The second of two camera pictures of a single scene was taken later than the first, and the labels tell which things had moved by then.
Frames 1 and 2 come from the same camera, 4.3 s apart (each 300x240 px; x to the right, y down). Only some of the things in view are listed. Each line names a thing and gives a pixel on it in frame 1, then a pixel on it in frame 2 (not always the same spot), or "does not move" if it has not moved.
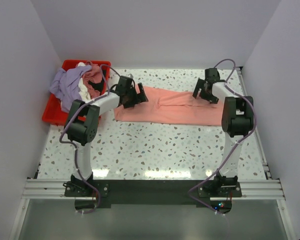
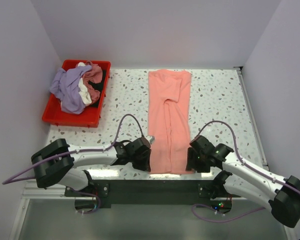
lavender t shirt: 65,87 does not move
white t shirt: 83,91 does not move
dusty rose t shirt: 94,75 does not move
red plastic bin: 54,113 does not move
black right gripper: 211,99 to 191,155
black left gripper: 139,98 to 145,166
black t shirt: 98,86 does not move
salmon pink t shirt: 167,106 to 169,116
